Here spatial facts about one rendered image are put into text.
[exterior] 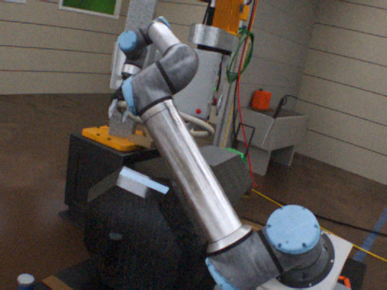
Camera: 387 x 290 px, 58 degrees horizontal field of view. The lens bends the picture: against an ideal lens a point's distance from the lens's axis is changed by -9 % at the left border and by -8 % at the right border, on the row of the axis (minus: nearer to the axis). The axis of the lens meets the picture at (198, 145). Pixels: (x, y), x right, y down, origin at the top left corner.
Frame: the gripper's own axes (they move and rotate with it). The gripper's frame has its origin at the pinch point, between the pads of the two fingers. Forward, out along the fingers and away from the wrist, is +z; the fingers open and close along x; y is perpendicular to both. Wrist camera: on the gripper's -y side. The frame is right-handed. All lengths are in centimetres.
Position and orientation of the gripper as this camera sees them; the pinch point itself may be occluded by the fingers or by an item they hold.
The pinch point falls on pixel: (116, 118)
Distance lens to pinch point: 176.9
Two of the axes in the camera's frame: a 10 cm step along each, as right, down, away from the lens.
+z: -2.5, 9.6, -1.3
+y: 4.0, -0.2, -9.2
